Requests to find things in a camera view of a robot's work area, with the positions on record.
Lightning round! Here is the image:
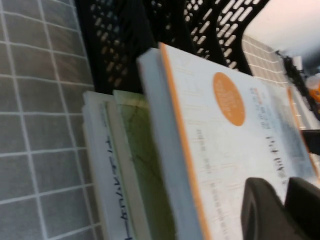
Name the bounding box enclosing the orange white background object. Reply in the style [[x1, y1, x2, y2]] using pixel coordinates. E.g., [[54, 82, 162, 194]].
[[306, 75, 320, 101]]

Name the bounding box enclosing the grey checked tablecloth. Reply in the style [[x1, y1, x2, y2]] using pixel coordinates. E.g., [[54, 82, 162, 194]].
[[0, 0, 288, 240]]

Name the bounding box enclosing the white grey book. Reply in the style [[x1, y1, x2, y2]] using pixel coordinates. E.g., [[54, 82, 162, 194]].
[[81, 90, 151, 240]]

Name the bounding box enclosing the black box-shaped object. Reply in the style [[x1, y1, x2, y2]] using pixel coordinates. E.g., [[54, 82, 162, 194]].
[[301, 129, 320, 154]]

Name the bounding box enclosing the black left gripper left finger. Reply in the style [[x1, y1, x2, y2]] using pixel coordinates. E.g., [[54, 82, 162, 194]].
[[240, 177, 289, 240]]

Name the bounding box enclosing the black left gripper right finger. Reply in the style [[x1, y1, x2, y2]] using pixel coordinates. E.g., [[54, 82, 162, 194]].
[[284, 176, 320, 240]]

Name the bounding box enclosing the black plastic book stand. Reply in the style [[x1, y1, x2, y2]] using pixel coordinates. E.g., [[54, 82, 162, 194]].
[[74, 0, 272, 97]]

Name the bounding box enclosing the dark colourful robot book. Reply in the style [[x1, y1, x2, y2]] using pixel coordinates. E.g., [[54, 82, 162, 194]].
[[113, 89, 201, 240]]

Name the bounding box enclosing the white orange ROS2 book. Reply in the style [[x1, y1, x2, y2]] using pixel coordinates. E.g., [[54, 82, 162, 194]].
[[136, 41, 319, 240]]

